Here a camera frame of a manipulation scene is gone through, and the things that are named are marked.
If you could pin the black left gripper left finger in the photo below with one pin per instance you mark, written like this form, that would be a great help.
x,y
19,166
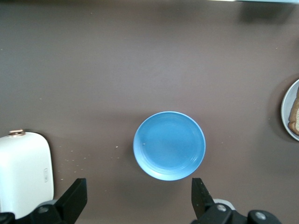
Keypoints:
x,y
70,200

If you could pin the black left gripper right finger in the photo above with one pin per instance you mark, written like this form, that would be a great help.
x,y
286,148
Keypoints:
x,y
202,200

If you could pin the brown bread slice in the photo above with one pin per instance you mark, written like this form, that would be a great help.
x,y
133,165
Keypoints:
x,y
294,116

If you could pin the blue plate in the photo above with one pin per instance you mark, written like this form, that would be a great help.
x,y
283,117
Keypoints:
x,y
169,145

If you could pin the beige plate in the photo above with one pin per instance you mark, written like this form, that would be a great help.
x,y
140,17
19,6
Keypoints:
x,y
286,112

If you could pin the white toaster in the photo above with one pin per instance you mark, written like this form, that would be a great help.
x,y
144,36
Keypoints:
x,y
23,170

